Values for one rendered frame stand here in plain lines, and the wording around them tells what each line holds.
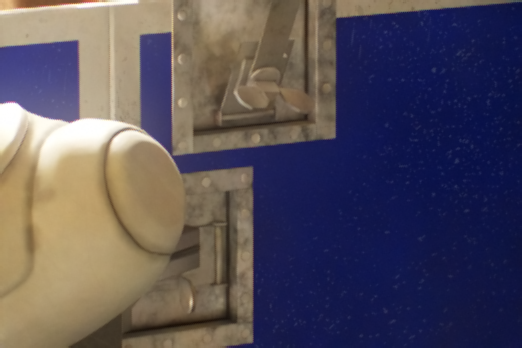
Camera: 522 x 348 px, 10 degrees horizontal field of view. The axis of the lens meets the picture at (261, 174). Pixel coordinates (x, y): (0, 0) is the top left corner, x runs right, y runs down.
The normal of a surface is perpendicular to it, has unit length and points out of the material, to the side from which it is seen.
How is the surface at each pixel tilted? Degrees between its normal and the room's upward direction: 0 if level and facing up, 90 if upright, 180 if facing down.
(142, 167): 66
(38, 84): 90
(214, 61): 90
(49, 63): 90
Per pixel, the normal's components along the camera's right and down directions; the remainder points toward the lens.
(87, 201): -0.10, -0.09
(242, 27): 0.46, 0.19
